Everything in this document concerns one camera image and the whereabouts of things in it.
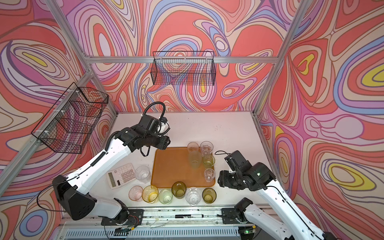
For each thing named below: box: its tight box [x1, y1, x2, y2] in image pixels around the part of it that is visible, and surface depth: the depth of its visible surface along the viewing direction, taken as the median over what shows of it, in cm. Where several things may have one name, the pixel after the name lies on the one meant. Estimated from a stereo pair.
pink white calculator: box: [106, 163, 137, 189], surface depth 86 cm
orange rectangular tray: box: [150, 146, 215, 188], surface depth 90 cm
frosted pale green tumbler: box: [188, 150, 202, 169], surface depth 93 cm
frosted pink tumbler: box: [187, 141, 199, 153], surface depth 94 cm
